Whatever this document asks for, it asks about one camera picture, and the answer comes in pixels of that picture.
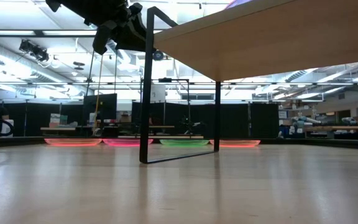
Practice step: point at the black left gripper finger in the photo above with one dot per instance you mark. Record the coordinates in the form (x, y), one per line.
(102, 39)
(132, 35)

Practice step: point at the pink translucent plate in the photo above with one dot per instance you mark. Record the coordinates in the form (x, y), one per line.
(238, 3)
(123, 142)

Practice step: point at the orange translucent plate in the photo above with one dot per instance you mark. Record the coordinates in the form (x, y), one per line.
(238, 143)
(72, 142)

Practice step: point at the wooden shelf with black legs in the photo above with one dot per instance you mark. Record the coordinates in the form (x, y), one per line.
(259, 46)

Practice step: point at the round black ceiling device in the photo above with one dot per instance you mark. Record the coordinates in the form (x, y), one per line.
(158, 55)

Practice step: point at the yellow pole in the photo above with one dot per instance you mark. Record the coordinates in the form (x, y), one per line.
(97, 93)

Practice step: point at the wooden background table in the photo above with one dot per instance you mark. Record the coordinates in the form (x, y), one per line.
(62, 128)

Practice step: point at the black partition curtain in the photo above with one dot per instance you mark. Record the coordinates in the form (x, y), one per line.
(36, 116)
(235, 119)

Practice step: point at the green translucent plate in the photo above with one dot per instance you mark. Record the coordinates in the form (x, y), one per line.
(183, 142)

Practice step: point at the white bin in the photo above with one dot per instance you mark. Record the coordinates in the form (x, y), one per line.
(10, 124)

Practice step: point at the wooden background workbench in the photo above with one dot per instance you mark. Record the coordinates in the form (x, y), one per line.
(340, 127)

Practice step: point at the black ceiling camera rig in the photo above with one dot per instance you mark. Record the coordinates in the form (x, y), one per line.
(34, 49)

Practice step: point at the black aluminium table frame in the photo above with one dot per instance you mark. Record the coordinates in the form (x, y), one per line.
(291, 142)

